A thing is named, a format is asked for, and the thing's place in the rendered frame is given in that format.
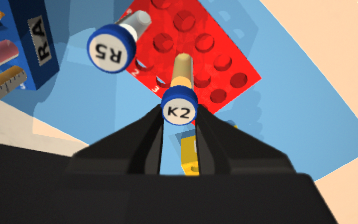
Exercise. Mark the blue tube rack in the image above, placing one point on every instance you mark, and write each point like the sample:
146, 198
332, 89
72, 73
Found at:
29, 29

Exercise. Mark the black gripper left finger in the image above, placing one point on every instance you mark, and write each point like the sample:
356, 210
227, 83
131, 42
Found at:
126, 149

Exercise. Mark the red rack with round wells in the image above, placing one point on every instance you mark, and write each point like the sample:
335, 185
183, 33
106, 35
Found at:
211, 84

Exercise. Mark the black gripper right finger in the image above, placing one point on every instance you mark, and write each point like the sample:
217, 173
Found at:
234, 151

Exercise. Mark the light blue mat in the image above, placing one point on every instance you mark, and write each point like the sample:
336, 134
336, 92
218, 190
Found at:
293, 108

